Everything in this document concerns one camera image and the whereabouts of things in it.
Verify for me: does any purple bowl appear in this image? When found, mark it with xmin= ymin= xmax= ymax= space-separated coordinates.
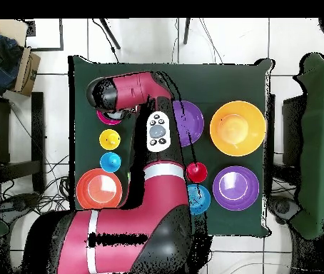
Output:
xmin=172 ymin=100 xmax=205 ymax=148
xmin=212 ymin=166 xmax=260 ymax=212

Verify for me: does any pink bowl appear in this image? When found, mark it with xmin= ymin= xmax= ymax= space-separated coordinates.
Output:
xmin=96 ymin=109 xmax=123 ymax=126

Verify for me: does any red cup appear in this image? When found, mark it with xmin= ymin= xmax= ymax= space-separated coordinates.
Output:
xmin=186 ymin=161 xmax=208 ymax=184

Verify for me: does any blue cup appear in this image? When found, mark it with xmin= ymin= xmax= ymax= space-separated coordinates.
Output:
xmin=99 ymin=151 xmax=122 ymax=173

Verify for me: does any yellow cup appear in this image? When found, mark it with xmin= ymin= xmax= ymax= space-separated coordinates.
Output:
xmin=98 ymin=128 xmax=121 ymax=151

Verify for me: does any blue bowl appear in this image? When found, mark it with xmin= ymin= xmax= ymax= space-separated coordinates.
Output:
xmin=186 ymin=183 xmax=212 ymax=215

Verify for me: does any orange-red bowl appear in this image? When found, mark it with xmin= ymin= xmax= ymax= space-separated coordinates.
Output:
xmin=76 ymin=168 xmax=123 ymax=210

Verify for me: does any large yellow bowl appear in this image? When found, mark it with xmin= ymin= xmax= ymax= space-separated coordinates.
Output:
xmin=209 ymin=100 xmax=266 ymax=157

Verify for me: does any dark green tablecloth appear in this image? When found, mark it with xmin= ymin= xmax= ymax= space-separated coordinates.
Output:
xmin=68 ymin=55 xmax=275 ymax=238

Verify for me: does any black stand leg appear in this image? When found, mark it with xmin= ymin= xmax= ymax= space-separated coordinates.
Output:
xmin=183 ymin=18 xmax=193 ymax=45
xmin=98 ymin=18 xmax=121 ymax=51

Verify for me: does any black wheeled base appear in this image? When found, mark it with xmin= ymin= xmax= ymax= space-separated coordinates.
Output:
xmin=267 ymin=193 xmax=301 ymax=226
xmin=0 ymin=192 xmax=41 ymax=226

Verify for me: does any cardboard box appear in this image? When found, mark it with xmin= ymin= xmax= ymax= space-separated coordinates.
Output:
xmin=10 ymin=46 xmax=41 ymax=97

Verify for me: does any blue clothing pile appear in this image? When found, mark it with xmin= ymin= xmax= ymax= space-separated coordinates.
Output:
xmin=0 ymin=28 xmax=24 ymax=95

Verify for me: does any beige cardboard sheet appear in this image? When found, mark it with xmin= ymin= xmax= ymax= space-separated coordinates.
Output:
xmin=0 ymin=19 xmax=29 ymax=46

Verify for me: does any black cable tangle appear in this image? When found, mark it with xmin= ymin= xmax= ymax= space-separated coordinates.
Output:
xmin=0 ymin=153 xmax=74 ymax=218

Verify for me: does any black metal frame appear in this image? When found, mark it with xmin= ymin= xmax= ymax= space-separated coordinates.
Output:
xmin=0 ymin=91 xmax=46 ymax=195
xmin=264 ymin=93 xmax=307 ymax=186

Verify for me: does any white board black frame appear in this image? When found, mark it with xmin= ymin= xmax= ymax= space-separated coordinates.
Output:
xmin=24 ymin=18 xmax=64 ymax=52

